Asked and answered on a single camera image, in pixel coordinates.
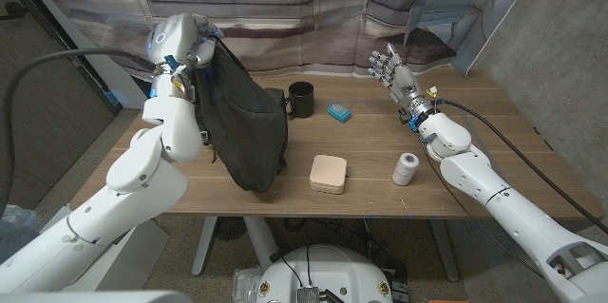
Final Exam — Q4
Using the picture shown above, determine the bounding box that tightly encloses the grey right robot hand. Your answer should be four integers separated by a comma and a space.
368, 43, 438, 122

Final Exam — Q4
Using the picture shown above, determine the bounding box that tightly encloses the white tape roll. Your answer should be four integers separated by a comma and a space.
391, 152, 421, 187

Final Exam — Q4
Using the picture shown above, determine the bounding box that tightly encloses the white backdrop stand post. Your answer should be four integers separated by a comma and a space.
11, 0, 150, 109

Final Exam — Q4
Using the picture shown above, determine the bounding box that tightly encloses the white slanted table leg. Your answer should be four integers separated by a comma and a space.
191, 216, 219, 277

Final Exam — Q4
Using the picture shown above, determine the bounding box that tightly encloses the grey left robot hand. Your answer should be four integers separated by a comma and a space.
145, 11, 224, 100

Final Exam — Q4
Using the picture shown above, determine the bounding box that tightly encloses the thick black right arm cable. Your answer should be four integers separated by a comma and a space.
437, 98, 608, 237

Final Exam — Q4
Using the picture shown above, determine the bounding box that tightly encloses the person's leg in jeans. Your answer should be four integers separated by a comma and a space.
0, 219, 35, 264

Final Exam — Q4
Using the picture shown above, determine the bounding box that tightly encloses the pink jewelry box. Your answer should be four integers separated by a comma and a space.
309, 154, 349, 196

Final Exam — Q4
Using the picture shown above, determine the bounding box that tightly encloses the white floor board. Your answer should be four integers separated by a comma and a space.
47, 205, 171, 293

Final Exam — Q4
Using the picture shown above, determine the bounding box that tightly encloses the clear plastic container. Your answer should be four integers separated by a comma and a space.
232, 267, 263, 303

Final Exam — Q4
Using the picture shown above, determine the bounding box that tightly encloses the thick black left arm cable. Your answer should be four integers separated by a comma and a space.
0, 47, 158, 218

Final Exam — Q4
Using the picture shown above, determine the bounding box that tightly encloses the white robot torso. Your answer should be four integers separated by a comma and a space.
256, 244, 394, 303

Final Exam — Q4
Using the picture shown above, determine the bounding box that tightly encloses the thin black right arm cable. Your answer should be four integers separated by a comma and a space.
417, 134, 545, 279

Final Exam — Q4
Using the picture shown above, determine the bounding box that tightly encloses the printed sofa backdrop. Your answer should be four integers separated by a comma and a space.
11, 0, 545, 85

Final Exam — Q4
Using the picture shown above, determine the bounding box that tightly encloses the grey slanted table leg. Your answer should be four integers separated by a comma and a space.
429, 219, 461, 283

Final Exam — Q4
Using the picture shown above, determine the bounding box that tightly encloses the white table column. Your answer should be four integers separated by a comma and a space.
244, 216, 280, 271

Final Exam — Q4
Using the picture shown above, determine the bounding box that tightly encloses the black backpack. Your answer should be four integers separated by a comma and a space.
192, 36, 290, 194

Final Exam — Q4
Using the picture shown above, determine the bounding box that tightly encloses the black cup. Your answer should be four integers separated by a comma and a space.
283, 81, 315, 120

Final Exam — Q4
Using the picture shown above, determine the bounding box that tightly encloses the blue ridged small object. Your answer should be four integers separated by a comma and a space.
327, 103, 353, 123

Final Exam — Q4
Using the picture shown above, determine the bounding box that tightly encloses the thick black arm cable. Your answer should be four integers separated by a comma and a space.
437, 98, 608, 237
0, 47, 158, 218

